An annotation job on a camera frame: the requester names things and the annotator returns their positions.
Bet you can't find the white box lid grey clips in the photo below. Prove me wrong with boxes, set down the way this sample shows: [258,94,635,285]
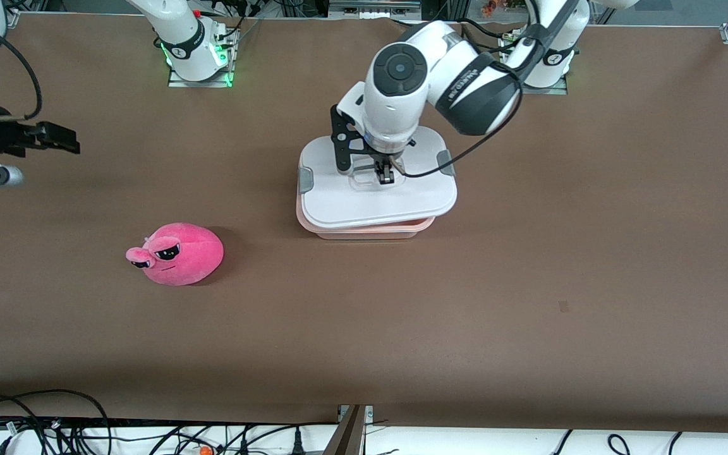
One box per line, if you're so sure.
[298,125,458,229]

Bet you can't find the pink plush toy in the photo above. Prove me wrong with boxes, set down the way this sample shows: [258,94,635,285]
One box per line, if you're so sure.
[126,222,224,286]

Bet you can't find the translucent plastic storage box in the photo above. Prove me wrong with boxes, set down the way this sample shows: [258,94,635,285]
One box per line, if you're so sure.
[296,201,436,240]

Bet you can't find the white lower shelf board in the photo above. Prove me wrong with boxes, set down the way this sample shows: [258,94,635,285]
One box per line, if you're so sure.
[0,422,728,455]

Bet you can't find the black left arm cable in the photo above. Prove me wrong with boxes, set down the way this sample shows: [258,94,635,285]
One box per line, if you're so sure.
[392,0,583,179]

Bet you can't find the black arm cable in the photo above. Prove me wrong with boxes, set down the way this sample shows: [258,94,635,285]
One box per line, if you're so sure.
[392,0,583,179]
[0,6,43,122]

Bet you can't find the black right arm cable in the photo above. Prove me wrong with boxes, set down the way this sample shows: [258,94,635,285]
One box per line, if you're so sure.
[0,6,43,122]

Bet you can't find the short black table cable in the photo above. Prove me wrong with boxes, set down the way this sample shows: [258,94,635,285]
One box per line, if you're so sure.
[461,18,511,40]

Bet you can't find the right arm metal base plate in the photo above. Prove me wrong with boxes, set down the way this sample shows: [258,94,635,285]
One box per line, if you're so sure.
[168,25,233,88]

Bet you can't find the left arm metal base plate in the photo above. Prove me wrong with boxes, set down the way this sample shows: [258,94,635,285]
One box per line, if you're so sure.
[516,32,568,95]

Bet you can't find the aluminium frame post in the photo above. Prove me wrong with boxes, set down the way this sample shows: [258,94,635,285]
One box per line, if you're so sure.
[323,404,374,455]

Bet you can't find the black looping cable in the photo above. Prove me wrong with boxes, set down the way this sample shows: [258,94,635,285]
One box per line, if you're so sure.
[0,389,113,455]

